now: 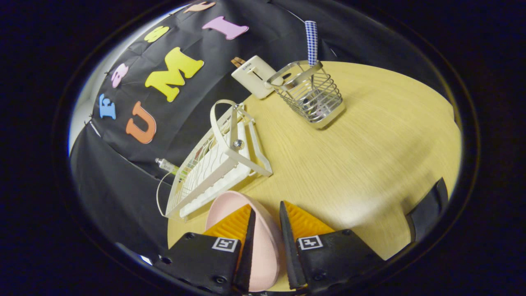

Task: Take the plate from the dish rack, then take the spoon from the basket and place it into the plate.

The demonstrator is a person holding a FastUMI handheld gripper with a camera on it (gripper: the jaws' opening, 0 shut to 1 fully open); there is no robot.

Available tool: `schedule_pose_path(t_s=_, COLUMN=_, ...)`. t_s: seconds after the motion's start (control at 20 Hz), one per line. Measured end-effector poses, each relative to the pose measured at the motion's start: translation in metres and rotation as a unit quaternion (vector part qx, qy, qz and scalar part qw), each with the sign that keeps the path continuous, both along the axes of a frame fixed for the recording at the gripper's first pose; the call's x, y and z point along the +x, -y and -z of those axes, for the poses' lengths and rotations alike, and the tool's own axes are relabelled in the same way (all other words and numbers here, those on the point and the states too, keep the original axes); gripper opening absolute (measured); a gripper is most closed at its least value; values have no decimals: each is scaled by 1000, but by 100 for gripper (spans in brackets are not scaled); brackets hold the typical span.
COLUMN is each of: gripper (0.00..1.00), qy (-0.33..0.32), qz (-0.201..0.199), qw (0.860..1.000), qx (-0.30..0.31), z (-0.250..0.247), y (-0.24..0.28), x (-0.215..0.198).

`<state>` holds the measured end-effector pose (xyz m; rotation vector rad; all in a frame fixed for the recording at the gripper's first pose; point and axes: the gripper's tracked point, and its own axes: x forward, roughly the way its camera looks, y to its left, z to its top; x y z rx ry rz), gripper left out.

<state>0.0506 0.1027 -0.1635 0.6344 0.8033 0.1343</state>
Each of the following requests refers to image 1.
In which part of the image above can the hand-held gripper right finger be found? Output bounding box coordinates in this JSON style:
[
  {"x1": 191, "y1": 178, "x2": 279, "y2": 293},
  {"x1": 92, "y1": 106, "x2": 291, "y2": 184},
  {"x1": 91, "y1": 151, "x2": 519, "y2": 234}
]
[{"x1": 279, "y1": 200, "x2": 385, "y2": 293}]

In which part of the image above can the black curved object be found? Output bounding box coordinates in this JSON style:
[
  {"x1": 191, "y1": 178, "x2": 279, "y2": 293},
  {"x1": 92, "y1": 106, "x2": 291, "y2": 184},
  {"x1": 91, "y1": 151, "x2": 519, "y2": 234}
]
[{"x1": 406, "y1": 177, "x2": 449, "y2": 244}]

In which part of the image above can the cream toaster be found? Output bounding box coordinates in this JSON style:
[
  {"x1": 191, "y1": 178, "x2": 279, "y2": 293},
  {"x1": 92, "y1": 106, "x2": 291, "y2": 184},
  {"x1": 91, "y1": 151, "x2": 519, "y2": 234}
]
[{"x1": 231, "y1": 55, "x2": 284, "y2": 100}]

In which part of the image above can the white dish rack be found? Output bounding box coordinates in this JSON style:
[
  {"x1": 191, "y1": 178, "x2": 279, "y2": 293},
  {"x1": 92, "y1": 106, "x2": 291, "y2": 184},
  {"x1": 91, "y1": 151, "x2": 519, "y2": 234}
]
[{"x1": 156, "y1": 99, "x2": 274, "y2": 220}]

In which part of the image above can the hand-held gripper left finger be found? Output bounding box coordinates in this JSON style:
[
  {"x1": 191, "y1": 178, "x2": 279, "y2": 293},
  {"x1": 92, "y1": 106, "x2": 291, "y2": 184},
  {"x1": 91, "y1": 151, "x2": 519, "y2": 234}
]
[{"x1": 153, "y1": 203, "x2": 257, "y2": 295}]

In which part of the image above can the metal wire basket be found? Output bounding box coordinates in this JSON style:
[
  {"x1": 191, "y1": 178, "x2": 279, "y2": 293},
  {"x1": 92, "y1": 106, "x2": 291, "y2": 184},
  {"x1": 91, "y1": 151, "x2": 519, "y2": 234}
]
[{"x1": 266, "y1": 60, "x2": 346, "y2": 130}]

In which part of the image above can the clear bottle green liquid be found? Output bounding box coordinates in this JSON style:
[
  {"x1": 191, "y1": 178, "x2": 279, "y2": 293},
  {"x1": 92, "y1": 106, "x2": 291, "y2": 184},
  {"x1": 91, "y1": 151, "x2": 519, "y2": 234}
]
[{"x1": 155, "y1": 158, "x2": 181, "y2": 176}]

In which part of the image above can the pink plate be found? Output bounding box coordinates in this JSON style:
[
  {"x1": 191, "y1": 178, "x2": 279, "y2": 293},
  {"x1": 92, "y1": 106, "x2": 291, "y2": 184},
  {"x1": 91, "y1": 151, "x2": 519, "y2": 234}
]
[{"x1": 205, "y1": 190, "x2": 284, "y2": 292}]

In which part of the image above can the blue checkered handle spoon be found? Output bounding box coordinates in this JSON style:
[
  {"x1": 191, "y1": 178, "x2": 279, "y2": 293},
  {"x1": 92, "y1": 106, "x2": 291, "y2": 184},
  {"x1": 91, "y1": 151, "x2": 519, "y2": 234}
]
[{"x1": 304, "y1": 21, "x2": 325, "y2": 118}]

